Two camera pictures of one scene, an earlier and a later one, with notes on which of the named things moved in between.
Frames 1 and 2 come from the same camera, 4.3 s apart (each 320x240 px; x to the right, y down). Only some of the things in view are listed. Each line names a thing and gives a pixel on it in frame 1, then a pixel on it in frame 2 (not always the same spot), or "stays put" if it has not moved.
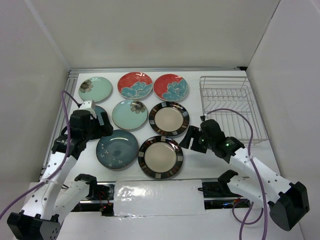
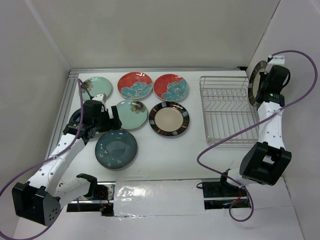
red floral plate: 170,87 stays put
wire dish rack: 230,101 stays put
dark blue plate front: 118,151 stays put
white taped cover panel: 144,197 stays put
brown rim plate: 169,118 stays put
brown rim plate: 160,157 → 254,80
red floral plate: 135,85 stays put
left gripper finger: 107,128 → 116,122
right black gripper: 197,139 → 261,85
